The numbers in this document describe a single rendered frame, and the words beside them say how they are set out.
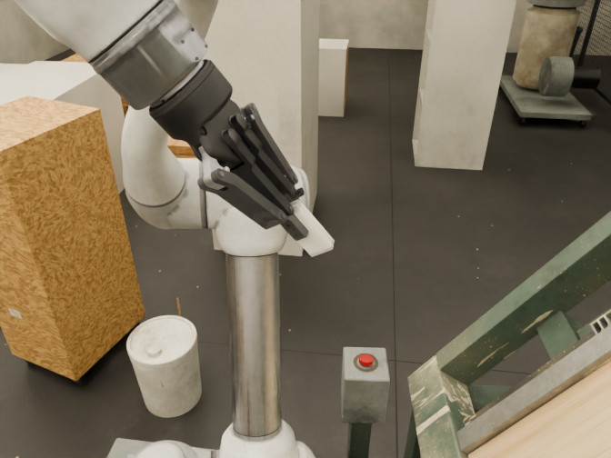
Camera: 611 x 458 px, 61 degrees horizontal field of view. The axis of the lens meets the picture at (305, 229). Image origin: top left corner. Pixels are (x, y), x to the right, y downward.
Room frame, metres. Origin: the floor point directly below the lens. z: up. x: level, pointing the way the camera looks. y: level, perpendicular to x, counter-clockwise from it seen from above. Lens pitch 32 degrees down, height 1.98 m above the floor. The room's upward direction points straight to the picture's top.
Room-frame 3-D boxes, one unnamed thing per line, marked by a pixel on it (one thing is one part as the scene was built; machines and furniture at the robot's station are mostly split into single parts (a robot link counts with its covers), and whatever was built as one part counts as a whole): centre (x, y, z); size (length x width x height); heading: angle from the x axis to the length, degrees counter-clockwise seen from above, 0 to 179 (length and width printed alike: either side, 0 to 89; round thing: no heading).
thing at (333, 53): (5.68, -0.16, 0.36); 0.58 x 0.45 x 0.72; 82
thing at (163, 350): (1.66, 0.63, 0.24); 0.32 x 0.30 x 0.47; 172
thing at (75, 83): (3.53, 1.84, 0.48); 1.00 x 0.64 x 0.95; 172
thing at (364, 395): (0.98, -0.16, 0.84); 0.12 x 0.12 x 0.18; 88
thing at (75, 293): (1.96, 1.16, 0.63); 0.50 x 0.42 x 1.25; 156
